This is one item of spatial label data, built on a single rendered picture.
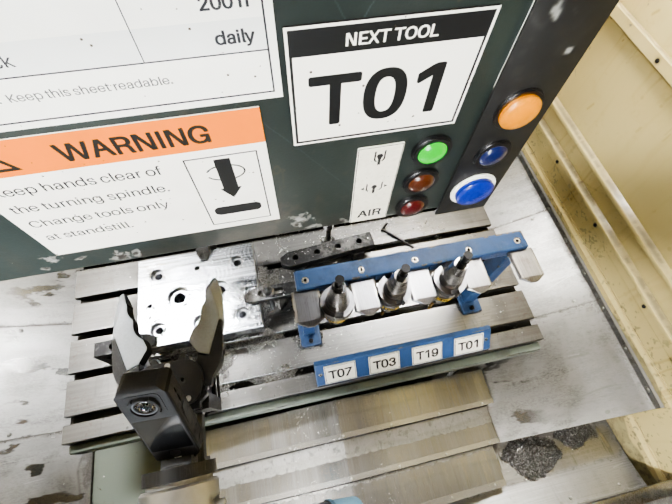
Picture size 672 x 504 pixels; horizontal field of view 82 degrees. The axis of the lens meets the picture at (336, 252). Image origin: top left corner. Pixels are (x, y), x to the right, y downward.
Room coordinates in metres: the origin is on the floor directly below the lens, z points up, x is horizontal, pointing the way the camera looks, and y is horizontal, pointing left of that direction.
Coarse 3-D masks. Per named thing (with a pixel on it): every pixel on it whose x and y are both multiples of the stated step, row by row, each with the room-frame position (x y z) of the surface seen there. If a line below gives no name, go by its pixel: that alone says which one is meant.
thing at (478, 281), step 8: (472, 264) 0.34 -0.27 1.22; (480, 264) 0.34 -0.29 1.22; (472, 272) 0.32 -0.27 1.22; (480, 272) 0.33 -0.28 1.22; (472, 280) 0.31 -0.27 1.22; (480, 280) 0.31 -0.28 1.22; (488, 280) 0.31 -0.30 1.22; (472, 288) 0.29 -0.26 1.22; (480, 288) 0.29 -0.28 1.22; (488, 288) 0.29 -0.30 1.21
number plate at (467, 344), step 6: (468, 336) 0.27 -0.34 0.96; (474, 336) 0.27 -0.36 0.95; (480, 336) 0.28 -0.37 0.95; (456, 342) 0.26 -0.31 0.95; (462, 342) 0.26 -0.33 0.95; (468, 342) 0.26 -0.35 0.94; (474, 342) 0.26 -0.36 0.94; (480, 342) 0.26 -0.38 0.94; (456, 348) 0.25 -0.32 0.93; (462, 348) 0.25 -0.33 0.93; (468, 348) 0.25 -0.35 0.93; (474, 348) 0.25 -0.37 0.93; (480, 348) 0.25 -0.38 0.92; (456, 354) 0.23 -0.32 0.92
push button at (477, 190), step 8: (472, 184) 0.18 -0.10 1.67; (480, 184) 0.18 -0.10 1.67; (488, 184) 0.19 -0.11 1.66; (456, 192) 0.18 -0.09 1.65; (464, 192) 0.18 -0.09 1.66; (472, 192) 0.18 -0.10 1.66; (480, 192) 0.18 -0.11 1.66; (488, 192) 0.19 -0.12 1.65; (456, 200) 0.18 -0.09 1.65; (464, 200) 0.18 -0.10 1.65; (472, 200) 0.18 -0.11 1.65; (480, 200) 0.19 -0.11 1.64
